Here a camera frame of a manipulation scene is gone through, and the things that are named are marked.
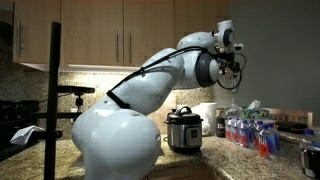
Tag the black stove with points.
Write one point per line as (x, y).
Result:
(16, 113)

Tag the black horizontal bar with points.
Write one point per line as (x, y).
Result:
(66, 115)

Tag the dark labelled container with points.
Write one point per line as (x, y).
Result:
(310, 161)

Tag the white paper towel roll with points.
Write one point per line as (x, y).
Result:
(210, 116)

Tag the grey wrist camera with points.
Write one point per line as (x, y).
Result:
(238, 46)

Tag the black pressure cooker lid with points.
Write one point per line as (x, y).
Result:
(183, 117)

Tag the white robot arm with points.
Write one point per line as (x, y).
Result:
(116, 143)

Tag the stainless steel pressure cooker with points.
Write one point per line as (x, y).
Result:
(180, 136)

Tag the white folded paper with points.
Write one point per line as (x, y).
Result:
(25, 133)

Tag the clear plastic bag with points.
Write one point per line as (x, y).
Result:
(233, 110)

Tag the light wooden chair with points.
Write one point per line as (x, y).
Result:
(293, 113)

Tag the green tissue pack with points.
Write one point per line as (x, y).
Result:
(253, 113)

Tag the black vertical pole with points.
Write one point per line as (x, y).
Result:
(53, 83)

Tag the dark jar yellow lid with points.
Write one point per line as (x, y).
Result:
(220, 128)

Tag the black range hood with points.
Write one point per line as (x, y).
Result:
(6, 33)

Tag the under cabinet light strip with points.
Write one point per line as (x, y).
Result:
(100, 68)

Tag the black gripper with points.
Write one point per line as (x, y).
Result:
(228, 61)

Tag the wooden wall cabinet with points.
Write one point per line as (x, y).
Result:
(90, 30)

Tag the black pouch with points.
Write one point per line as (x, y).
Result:
(291, 126)

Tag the black camera on mount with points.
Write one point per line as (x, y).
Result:
(75, 89)

